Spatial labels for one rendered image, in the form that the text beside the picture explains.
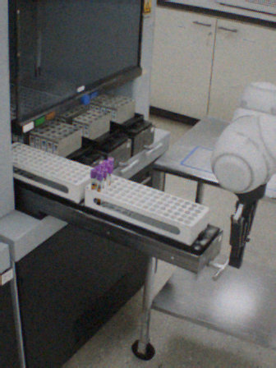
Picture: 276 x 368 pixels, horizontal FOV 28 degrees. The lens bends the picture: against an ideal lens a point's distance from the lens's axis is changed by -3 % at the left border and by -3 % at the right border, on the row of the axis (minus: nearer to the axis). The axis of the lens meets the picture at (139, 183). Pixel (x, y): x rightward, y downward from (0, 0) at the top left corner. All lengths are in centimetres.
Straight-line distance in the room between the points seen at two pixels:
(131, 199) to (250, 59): 239
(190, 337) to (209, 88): 202
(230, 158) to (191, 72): 291
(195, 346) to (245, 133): 136
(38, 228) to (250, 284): 90
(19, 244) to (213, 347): 102
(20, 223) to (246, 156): 75
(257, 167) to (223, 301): 109
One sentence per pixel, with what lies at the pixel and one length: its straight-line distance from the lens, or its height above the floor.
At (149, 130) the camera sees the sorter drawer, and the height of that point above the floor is 80.
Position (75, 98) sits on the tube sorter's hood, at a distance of 161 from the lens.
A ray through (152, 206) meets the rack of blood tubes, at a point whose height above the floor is 86.
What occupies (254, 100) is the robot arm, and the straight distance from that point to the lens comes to 111.
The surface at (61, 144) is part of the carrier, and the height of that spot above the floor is 87.
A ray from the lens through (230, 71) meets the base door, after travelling 372.
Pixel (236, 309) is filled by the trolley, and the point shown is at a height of 28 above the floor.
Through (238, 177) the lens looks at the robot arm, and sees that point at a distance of 96.
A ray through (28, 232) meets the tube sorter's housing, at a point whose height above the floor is 73.
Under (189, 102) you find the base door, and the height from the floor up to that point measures 19.
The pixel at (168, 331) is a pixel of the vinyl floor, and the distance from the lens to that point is 226.
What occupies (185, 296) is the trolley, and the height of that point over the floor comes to 28.
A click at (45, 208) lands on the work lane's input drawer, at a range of 150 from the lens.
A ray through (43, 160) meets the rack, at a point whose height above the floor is 86.
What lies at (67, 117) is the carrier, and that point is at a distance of 178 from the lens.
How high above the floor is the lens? 157
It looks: 29 degrees down
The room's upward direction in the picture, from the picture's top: 4 degrees clockwise
